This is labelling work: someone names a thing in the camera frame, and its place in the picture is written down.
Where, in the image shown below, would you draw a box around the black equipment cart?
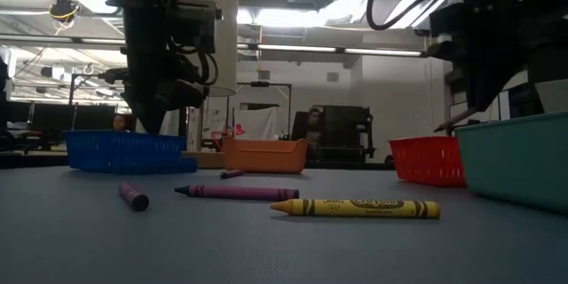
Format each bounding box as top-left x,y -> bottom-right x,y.
290,105 -> 376,169

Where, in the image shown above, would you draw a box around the red object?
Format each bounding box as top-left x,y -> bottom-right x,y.
211,122 -> 246,152

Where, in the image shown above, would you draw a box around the teal plastic bin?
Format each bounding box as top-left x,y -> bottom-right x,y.
451,110 -> 568,214

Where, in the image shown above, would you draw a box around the yellow crayon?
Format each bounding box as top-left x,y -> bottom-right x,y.
269,198 -> 442,221

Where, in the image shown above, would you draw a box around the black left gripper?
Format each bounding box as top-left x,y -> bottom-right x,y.
99,0 -> 209,136

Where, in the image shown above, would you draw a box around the round wooden lamp base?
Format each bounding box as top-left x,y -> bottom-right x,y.
179,150 -> 226,170

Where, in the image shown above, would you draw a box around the red plastic basket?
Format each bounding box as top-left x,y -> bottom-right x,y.
388,136 -> 467,188

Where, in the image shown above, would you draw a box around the blue plastic basket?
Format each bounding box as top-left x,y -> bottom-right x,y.
63,130 -> 186,174

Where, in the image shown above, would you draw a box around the orange plastic bin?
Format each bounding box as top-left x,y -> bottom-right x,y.
221,136 -> 309,174

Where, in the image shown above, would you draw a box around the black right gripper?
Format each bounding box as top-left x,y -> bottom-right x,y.
428,0 -> 560,112

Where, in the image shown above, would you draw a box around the thin lamp pole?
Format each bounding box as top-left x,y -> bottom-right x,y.
196,95 -> 207,153

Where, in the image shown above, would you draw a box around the white cylindrical lamp shade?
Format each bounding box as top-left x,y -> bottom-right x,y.
175,0 -> 240,98

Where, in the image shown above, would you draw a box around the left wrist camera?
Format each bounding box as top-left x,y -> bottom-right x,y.
173,0 -> 223,54

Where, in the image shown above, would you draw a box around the dark monitors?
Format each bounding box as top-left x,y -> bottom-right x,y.
0,100 -> 117,146

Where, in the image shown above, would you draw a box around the black rig frame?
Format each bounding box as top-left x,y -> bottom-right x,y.
67,72 -> 130,132
225,81 -> 294,141

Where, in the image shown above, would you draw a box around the long ceiling light fixture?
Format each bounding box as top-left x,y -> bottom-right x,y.
234,42 -> 430,59

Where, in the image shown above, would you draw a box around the white cloth cover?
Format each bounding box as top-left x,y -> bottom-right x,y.
162,106 -> 182,138
233,106 -> 286,142

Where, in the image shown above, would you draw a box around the black ceiling device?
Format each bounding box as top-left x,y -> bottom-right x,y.
47,0 -> 82,24

